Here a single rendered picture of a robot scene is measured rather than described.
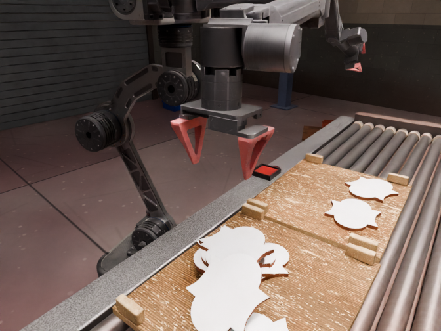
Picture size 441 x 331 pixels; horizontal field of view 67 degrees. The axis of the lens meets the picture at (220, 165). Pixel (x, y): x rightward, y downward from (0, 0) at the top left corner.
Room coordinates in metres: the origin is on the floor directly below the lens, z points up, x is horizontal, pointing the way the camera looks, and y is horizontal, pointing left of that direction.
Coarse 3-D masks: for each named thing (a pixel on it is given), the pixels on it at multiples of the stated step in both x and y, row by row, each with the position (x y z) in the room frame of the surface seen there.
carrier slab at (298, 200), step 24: (312, 168) 1.02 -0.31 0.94; (336, 168) 1.02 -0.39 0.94; (264, 192) 0.85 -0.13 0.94; (288, 192) 0.85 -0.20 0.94; (312, 192) 0.85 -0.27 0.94; (336, 192) 0.85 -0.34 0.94; (408, 192) 0.85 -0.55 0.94; (264, 216) 0.73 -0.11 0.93; (288, 216) 0.73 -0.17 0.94; (312, 216) 0.73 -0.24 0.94; (384, 216) 0.73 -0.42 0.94; (336, 240) 0.63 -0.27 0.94; (384, 240) 0.63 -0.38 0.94
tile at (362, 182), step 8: (352, 184) 0.89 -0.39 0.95; (360, 184) 0.89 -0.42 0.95; (368, 184) 0.89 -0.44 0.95; (376, 184) 0.89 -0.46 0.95; (384, 184) 0.89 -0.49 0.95; (352, 192) 0.84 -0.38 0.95; (360, 192) 0.84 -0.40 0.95; (368, 192) 0.84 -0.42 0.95; (376, 192) 0.84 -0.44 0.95; (384, 192) 0.84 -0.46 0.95; (392, 192) 0.84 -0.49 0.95
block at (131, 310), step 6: (120, 300) 0.43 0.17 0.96; (126, 300) 0.43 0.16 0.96; (132, 300) 0.43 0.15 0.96; (120, 306) 0.42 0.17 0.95; (126, 306) 0.42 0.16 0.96; (132, 306) 0.42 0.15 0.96; (138, 306) 0.42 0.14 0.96; (126, 312) 0.41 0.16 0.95; (132, 312) 0.40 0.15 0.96; (138, 312) 0.40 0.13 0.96; (132, 318) 0.40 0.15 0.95; (138, 318) 0.40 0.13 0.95; (144, 318) 0.41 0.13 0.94; (138, 324) 0.40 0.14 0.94
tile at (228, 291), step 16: (240, 256) 0.47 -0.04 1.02; (208, 272) 0.46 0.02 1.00; (224, 272) 0.45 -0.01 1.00; (240, 272) 0.45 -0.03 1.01; (256, 272) 0.44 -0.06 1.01; (192, 288) 0.44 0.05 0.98; (208, 288) 0.43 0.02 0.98; (224, 288) 0.43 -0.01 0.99; (240, 288) 0.43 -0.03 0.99; (256, 288) 0.42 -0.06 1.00; (192, 304) 0.42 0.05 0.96; (208, 304) 0.41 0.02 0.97; (224, 304) 0.41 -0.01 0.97; (240, 304) 0.40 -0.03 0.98; (256, 304) 0.40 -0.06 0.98; (192, 320) 0.40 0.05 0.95; (208, 320) 0.39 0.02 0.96; (224, 320) 0.39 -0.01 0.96; (240, 320) 0.38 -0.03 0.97
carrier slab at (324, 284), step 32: (224, 224) 0.69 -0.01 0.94; (256, 224) 0.69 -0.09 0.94; (192, 256) 0.57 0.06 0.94; (320, 256) 0.57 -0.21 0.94; (160, 288) 0.48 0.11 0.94; (288, 288) 0.48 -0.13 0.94; (320, 288) 0.48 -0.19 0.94; (352, 288) 0.48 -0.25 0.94; (128, 320) 0.41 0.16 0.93; (160, 320) 0.41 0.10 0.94; (288, 320) 0.41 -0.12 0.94; (320, 320) 0.41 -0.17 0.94; (352, 320) 0.41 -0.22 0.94
